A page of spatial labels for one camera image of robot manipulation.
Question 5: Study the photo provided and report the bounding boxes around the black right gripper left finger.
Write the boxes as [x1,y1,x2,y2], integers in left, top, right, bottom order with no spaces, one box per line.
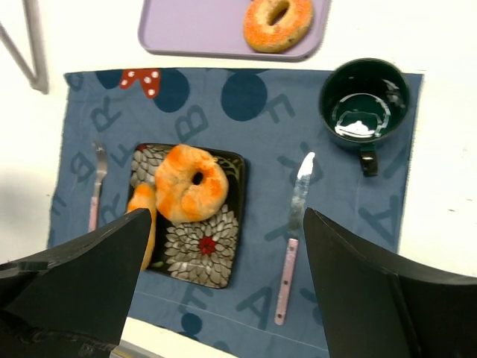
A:
[1,209,151,357]

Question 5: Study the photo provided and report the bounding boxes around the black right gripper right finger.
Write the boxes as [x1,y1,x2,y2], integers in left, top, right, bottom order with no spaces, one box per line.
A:
[304,208,476,357]

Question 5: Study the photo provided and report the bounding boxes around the striped orange bread roll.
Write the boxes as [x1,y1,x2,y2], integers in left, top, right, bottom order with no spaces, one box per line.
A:
[126,182,158,272]

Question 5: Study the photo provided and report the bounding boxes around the twisted orange bread ring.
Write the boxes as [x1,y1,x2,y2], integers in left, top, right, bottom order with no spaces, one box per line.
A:
[154,143,230,224]

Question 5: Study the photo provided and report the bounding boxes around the silver metal tongs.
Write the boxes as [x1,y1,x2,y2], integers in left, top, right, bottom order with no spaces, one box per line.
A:
[1,0,49,95]

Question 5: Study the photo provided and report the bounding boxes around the black floral square plate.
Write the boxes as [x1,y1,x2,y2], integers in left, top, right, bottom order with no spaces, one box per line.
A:
[145,148,246,289]

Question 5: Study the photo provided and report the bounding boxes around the blue patterned placemat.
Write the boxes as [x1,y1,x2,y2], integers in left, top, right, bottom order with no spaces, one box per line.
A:
[49,69,415,357]

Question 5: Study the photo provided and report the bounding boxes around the dark green mug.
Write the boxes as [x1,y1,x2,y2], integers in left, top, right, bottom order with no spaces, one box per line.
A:
[318,58,411,177]

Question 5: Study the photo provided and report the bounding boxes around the sugared orange donut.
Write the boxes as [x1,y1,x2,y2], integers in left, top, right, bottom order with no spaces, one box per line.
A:
[243,0,314,53]

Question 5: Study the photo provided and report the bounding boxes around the lilac plastic tray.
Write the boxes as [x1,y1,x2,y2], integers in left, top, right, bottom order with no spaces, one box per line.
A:
[138,0,331,62]

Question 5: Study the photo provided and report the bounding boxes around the fork with pink handle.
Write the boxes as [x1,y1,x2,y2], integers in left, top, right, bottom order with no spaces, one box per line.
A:
[88,141,107,232]

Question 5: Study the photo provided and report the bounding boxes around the knife with pink handle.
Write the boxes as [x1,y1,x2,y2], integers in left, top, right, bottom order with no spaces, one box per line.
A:
[274,151,315,325]

